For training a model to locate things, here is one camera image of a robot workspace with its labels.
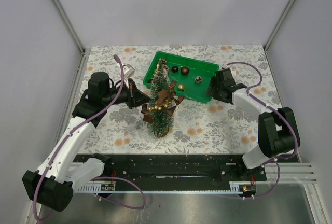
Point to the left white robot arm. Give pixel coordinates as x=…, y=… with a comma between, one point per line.
x=52, y=184

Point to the left aluminium frame post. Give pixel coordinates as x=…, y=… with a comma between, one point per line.
x=67, y=23

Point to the clear plastic battery box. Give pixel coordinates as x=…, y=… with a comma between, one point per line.
x=131, y=129

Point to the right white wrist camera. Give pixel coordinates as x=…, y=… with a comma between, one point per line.
x=233, y=72

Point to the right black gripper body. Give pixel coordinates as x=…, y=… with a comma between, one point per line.
x=216, y=93

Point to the brown ribbon bow decoration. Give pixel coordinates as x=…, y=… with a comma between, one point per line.
x=166, y=102

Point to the aluminium rail profile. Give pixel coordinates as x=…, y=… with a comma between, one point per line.
x=302, y=173

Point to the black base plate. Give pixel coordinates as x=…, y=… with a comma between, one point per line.
x=183, y=167

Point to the green plastic tray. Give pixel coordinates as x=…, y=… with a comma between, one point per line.
x=193, y=91

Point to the white tipped pine cone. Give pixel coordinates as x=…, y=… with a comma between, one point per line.
x=198, y=79

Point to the aluminium frame post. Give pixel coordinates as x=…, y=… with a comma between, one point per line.
x=67, y=23
x=281, y=20

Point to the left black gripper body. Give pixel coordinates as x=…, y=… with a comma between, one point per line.
x=130, y=98

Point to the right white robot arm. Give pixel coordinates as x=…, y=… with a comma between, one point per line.
x=278, y=136

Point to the right aluminium frame post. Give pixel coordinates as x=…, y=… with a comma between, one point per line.
x=281, y=20

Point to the dark brown ball ornament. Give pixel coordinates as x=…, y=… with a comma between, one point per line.
x=175, y=69

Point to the floral patterned table mat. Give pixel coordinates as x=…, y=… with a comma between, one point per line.
x=214, y=127

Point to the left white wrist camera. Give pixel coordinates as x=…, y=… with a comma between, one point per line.
x=128, y=70

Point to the small frosted christmas tree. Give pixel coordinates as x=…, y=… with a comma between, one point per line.
x=160, y=85

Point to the gold ball ornament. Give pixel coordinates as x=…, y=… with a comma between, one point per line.
x=181, y=87

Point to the white slotted cable duct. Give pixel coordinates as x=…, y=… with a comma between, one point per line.
x=168, y=186

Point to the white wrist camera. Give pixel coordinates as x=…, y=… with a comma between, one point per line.
x=128, y=70
x=233, y=72

